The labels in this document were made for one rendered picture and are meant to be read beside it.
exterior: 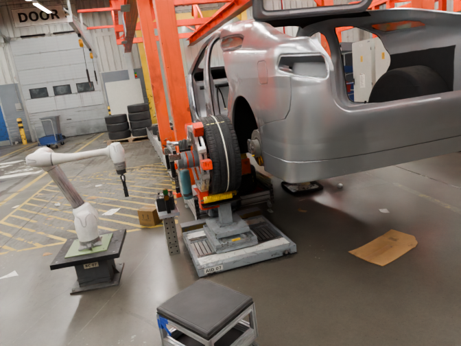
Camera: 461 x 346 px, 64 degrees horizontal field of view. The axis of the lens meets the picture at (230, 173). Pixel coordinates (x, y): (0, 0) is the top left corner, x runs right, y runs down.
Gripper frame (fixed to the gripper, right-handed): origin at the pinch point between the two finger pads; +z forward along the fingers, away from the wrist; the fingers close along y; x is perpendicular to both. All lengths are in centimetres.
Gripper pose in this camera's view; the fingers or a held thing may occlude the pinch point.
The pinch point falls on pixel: (125, 192)
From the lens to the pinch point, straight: 311.4
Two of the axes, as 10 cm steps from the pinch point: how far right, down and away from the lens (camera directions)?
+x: 9.3, -2.2, 2.8
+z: 1.4, 9.5, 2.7
